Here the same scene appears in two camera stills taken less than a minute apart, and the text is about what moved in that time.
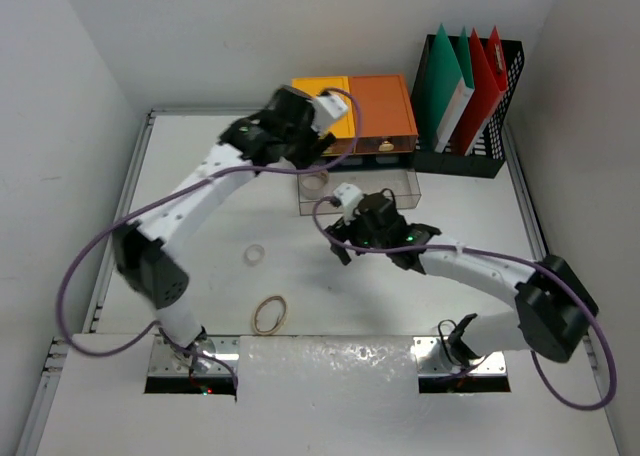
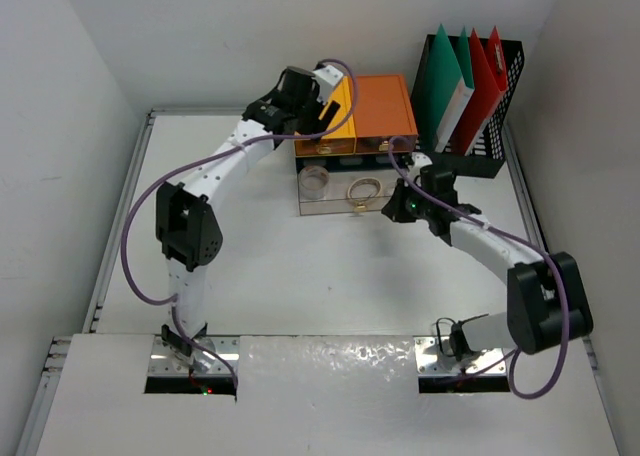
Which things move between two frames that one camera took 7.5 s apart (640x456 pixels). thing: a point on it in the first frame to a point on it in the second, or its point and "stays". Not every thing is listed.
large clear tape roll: [313, 184] stays
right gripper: [341, 232] to [394, 208]
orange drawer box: [387, 123] stays
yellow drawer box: [343, 127] stays
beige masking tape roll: [270, 314] to [364, 179]
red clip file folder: [488, 80] stays
